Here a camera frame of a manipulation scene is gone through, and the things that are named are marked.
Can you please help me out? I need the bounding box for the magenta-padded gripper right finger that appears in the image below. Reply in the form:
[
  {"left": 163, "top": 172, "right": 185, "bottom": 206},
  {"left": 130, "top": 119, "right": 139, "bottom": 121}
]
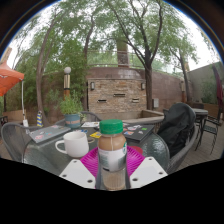
[{"left": 125, "top": 145, "right": 169, "bottom": 190}]

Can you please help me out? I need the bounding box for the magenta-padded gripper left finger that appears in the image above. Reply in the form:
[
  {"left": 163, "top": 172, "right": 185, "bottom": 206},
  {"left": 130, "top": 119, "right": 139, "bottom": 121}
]
[{"left": 59, "top": 146, "right": 100, "bottom": 190}]

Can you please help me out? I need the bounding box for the green-capped brown drink bottle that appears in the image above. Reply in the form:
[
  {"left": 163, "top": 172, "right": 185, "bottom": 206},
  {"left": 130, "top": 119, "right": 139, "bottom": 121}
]
[{"left": 97, "top": 119, "right": 128, "bottom": 192}]

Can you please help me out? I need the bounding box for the flat round red coaster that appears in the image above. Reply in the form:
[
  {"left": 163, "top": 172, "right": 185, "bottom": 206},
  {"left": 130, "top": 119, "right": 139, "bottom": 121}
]
[{"left": 129, "top": 145, "right": 144, "bottom": 155}]

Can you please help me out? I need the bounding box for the white ceramic mug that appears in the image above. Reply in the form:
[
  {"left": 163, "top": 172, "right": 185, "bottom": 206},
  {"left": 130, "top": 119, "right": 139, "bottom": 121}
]
[{"left": 54, "top": 130, "right": 90, "bottom": 159}]

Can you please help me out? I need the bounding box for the grey chair holding jacket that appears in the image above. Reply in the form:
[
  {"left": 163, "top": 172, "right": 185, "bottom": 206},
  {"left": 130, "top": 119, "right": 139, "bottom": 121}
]
[{"left": 165, "top": 125, "right": 199, "bottom": 174}]

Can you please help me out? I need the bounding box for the black laptop with stickers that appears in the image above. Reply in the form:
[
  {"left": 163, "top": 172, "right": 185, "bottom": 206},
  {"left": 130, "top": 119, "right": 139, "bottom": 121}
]
[{"left": 121, "top": 122, "right": 156, "bottom": 142}]

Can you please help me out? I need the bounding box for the yellow card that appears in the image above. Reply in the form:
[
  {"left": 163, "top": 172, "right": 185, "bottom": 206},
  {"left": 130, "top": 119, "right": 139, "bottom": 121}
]
[{"left": 89, "top": 130, "right": 103, "bottom": 139}]

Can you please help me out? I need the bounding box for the grey laptop with stickers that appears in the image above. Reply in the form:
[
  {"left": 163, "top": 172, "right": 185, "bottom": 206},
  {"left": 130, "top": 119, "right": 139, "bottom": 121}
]
[{"left": 28, "top": 124, "right": 72, "bottom": 144}]

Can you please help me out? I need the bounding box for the white printed booklet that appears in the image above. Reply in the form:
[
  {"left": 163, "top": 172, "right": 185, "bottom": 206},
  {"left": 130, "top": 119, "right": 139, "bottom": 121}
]
[{"left": 80, "top": 121, "right": 101, "bottom": 129}]

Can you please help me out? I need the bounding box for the black jacket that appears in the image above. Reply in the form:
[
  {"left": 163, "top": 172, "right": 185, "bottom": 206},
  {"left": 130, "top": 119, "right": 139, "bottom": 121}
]
[{"left": 157, "top": 102, "right": 197, "bottom": 158}]

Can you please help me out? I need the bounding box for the green plant in blue pot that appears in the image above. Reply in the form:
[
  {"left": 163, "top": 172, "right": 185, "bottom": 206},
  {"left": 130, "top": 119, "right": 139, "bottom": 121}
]
[{"left": 58, "top": 93, "right": 84, "bottom": 130}]

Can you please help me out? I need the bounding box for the dark metal patio chair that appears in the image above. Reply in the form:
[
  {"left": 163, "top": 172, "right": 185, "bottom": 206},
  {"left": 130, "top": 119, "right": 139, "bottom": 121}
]
[{"left": 194, "top": 115, "right": 223, "bottom": 155}]

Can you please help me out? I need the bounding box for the round patio table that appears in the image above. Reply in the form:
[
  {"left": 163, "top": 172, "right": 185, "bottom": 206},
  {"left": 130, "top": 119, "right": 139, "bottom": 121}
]
[{"left": 191, "top": 107, "right": 209, "bottom": 118}]

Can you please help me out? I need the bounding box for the forked dark-trunk tree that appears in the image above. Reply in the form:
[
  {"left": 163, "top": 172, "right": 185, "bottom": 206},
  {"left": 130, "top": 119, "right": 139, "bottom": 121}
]
[{"left": 106, "top": 0, "right": 201, "bottom": 112}]

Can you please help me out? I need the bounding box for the orange canopy umbrella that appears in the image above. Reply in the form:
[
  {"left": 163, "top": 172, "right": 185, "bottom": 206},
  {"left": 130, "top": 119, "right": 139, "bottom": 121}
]
[{"left": 0, "top": 61, "right": 25, "bottom": 98}]

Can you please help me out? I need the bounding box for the blue yellow striped post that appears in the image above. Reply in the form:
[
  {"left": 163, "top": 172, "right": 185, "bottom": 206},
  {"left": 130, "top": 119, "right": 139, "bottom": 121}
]
[{"left": 35, "top": 110, "right": 44, "bottom": 128}]

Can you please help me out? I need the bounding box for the globe-topped lamp post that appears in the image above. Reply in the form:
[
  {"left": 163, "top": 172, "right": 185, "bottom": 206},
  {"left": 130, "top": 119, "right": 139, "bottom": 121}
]
[{"left": 63, "top": 66, "right": 72, "bottom": 100}]

